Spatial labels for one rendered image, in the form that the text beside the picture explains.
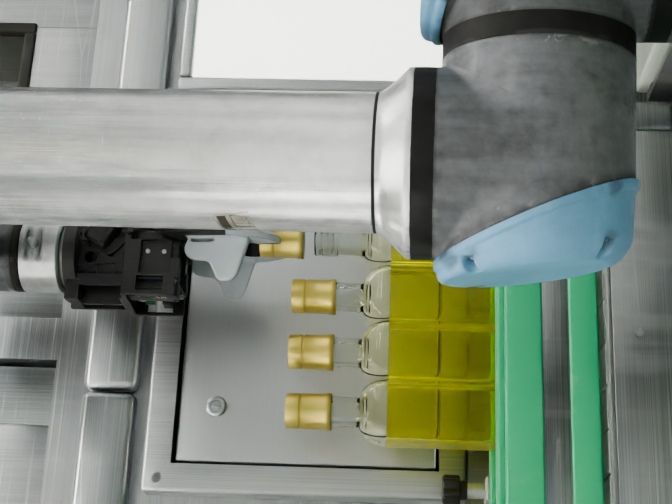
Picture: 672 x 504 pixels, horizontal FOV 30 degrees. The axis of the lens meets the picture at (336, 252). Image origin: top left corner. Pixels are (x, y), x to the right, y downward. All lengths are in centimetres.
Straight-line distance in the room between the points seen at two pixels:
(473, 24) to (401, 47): 76
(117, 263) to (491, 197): 63
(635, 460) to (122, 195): 51
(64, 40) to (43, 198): 85
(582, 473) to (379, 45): 63
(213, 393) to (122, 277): 19
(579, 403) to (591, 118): 41
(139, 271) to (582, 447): 46
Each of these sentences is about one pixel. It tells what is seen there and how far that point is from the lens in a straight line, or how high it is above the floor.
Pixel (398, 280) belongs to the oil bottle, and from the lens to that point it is 122.
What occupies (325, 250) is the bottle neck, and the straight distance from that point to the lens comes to 125.
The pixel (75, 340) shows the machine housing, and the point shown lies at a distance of 142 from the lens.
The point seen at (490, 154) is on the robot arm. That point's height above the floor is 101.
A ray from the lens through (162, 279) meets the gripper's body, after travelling 123.
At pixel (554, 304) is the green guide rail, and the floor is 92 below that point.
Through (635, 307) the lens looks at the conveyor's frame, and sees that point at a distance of 110.
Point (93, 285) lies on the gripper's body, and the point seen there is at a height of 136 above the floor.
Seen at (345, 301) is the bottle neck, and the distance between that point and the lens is 123.
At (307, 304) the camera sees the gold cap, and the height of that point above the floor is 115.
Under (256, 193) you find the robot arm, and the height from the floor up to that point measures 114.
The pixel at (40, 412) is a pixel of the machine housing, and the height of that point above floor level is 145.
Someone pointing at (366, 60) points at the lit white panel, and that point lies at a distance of 149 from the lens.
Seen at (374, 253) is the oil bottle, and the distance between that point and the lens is 123.
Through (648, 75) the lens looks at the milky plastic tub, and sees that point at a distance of 117.
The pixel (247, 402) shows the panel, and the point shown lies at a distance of 135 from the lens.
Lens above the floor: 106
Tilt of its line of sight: 3 degrees up
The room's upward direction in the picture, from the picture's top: 89 degrees counter-clockwise
